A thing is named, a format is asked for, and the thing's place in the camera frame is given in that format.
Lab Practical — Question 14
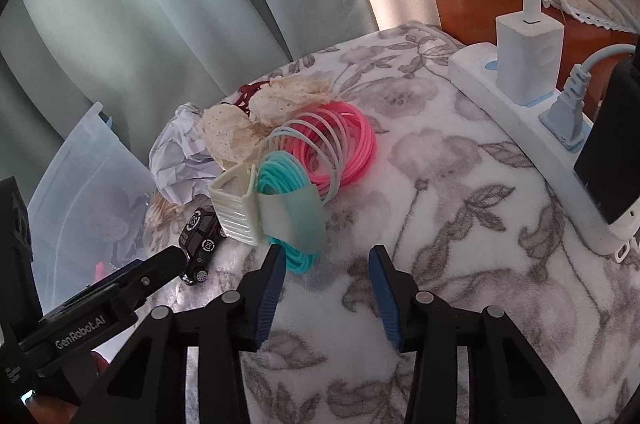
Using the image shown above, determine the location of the pack of cotton swabs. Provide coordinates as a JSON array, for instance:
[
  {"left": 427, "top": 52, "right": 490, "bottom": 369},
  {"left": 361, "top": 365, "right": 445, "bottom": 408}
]
[{"left": 147, "top": 197, "right": 183, "bottom": 230}]

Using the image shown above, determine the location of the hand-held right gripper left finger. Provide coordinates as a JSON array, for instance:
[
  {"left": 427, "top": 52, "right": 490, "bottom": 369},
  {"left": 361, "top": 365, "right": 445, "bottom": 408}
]
[{"left": 80, "top": 244, "right": 287, "bottom": 424}]

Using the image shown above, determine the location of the grey-green curtain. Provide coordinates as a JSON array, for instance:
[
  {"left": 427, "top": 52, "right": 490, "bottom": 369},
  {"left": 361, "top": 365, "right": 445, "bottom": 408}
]
[{"left": 0, "top": 0, "right": 382, "bottom": 215}]

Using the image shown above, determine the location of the clear plastic storage container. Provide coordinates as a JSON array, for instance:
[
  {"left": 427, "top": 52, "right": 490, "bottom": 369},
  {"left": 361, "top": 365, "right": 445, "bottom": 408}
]
[{"left": 27, "top": 102, "right": 161, "bottom": 320}]

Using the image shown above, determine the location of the cream plastic hair clip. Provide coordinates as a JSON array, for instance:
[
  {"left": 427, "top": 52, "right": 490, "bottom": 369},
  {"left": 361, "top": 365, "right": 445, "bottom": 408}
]
[{"left": 209, "top": 164, "right": 263, "bottom": 246}]

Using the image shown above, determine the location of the black toy car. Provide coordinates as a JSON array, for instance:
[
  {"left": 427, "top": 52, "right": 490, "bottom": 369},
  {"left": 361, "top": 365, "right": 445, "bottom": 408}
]
[{"left": 178, "top": 207, "right": 228, "bottom": 286}]

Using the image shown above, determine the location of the white charger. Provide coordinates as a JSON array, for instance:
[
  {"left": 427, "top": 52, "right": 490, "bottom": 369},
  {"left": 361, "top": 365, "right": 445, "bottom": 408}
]
[{"left": 495, "top": 13, "right": 563, "bottom": 107}]

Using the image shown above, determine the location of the pink and teal plastic spring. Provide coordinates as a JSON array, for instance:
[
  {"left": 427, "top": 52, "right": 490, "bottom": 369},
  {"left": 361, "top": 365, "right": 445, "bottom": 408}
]
[{"left": 255, "top": 101, "right": 377, "bottom": 276}]

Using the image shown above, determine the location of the white power strip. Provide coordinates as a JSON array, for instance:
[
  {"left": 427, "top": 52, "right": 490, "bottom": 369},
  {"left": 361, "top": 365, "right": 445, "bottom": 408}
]
[{"left": 448, "top": 44, "right": 640, "bottom": 262}]

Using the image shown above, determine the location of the crumpled white paper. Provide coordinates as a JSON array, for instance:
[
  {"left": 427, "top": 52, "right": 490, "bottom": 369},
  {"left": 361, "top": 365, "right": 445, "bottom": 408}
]
[{"left": 149, "top": 103, "right": 226, "bottom": 205}]

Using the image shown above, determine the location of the dark red hair claw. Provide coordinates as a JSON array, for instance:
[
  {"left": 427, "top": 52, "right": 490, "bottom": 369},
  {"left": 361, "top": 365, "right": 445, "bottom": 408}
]
[{"left": 237, "top": 82, "right": 271, "bottom": 115}]

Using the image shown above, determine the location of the grey floral blanket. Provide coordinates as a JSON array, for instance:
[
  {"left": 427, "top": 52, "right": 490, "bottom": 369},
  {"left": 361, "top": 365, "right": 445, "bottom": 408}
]
[{"left": 145, "top": 20, "right": 640, "bottom": 424}]

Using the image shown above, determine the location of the pale blue power plug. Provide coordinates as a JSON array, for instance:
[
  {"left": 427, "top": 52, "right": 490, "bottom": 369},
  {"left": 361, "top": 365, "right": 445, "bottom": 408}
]
[{"left": 537, "top": 46, "right": 640, "bottom": 151}]

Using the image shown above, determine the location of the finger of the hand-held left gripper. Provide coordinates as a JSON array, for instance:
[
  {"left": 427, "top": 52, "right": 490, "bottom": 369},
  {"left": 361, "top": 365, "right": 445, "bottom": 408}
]
[
  {"left": 117, "top": 245, "right": 191, "bottom": 307},
  {"left": 92, "top": 258, "right": 151, "bottom": 292}
]

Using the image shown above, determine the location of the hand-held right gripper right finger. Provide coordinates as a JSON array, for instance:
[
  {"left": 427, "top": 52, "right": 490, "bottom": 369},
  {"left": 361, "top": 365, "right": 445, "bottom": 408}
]
[{"left": 368, "top": 245, "right": 581, "bottom": 424}]

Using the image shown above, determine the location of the black power adapter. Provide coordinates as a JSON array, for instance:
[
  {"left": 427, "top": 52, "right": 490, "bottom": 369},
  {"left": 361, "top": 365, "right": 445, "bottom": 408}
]
[{"left": 572, "top": 54, "right": 640, "bottom": 225}]

